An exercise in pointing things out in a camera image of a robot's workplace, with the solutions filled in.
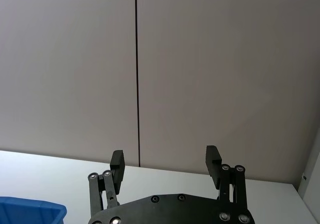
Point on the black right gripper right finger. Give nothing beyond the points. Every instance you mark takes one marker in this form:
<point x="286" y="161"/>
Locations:
<point x="213" y="166"/>

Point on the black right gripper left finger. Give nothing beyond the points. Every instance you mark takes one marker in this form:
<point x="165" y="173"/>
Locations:
<point x="117" y="169"/>

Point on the blue plastic bin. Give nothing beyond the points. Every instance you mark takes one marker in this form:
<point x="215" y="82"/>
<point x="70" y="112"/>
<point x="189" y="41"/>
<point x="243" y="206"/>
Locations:
<point x="30" y="211"/>

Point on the small grey metal wall fitting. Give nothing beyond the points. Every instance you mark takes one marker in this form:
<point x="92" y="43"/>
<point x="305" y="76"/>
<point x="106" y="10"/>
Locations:
<point x="304" y="177"/>

